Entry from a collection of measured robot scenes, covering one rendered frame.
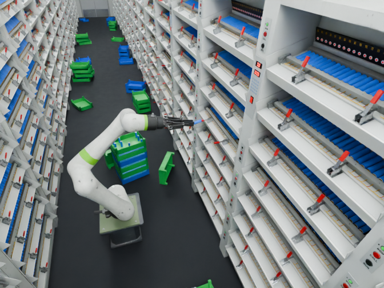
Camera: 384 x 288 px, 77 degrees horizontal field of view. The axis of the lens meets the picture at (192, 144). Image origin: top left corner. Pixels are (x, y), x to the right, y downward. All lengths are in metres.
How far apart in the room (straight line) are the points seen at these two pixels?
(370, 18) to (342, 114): 0.24
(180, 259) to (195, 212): 0.46
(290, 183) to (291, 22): 0.62
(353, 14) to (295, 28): 0.32
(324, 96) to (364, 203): 0.34
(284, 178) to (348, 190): 0.31
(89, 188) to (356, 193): 1.21
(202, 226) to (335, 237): 1.43
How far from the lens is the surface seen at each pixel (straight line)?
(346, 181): 0.89
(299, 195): 1.06
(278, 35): 1.03
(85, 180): 1.44
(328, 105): 0.84
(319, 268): 1.15
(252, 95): 1.14
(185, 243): 2.16
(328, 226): 1.01
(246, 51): 1.21
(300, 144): 0.97
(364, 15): 0.77
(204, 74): 1.74
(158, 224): 2.26
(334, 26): 1.09
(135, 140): 2.48
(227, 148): 1.51
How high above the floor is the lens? 1.88
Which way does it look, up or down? 38 degrees down
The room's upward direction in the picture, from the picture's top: 2 degrees clockwise
